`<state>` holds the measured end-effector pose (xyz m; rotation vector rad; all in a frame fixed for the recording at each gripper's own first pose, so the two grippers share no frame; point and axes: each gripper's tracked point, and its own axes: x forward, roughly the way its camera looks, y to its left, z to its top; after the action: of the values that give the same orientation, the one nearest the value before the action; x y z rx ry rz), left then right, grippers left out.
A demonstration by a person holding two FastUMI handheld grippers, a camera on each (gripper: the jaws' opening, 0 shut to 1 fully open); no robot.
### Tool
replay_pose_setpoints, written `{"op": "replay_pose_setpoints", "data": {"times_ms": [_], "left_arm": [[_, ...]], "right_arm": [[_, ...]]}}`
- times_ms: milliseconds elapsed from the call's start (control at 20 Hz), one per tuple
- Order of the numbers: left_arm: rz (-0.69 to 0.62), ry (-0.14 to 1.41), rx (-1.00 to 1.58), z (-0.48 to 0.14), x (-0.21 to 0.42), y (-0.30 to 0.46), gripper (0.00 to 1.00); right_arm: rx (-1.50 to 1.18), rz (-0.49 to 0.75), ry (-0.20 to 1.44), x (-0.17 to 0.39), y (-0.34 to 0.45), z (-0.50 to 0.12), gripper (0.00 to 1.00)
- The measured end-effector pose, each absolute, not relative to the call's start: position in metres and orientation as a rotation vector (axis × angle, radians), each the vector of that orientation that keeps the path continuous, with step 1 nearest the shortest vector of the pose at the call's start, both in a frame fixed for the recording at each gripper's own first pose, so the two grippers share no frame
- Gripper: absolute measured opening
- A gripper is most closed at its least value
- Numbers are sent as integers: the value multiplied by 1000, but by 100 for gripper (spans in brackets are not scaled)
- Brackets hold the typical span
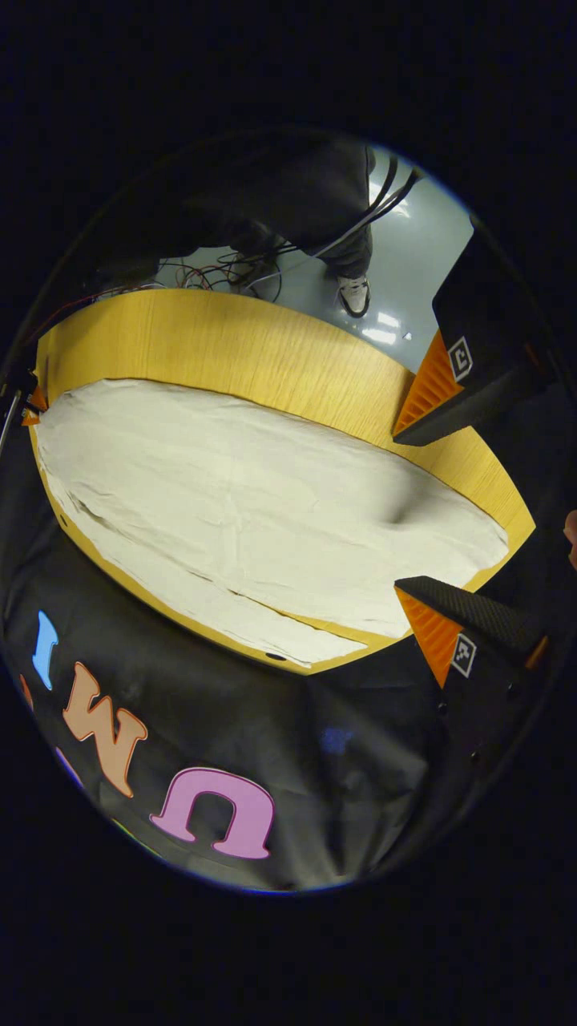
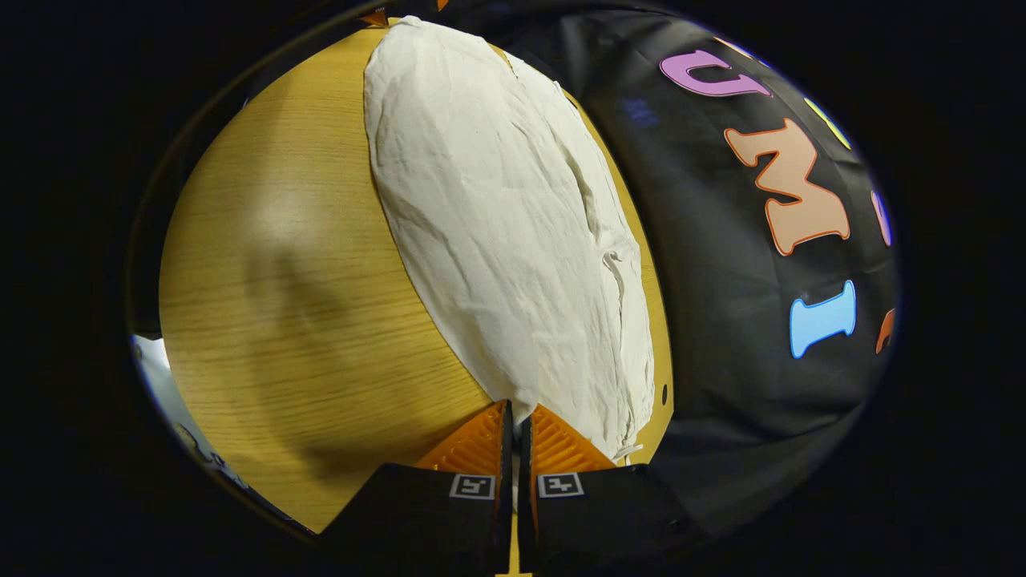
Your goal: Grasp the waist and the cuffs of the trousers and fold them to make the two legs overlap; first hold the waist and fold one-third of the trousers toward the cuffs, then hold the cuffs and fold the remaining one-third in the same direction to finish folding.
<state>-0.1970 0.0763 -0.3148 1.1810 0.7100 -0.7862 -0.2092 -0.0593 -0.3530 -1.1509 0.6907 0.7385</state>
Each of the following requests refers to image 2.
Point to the cream white jeans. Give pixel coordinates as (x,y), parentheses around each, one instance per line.
(497,224)

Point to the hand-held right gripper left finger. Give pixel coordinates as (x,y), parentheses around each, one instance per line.
(449,521)

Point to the black backdrop cloth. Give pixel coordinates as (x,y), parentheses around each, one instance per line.
(721,320)

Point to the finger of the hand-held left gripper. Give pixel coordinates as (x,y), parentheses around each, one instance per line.
(375,18)

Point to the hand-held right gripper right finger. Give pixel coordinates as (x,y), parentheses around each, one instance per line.
(593,521)

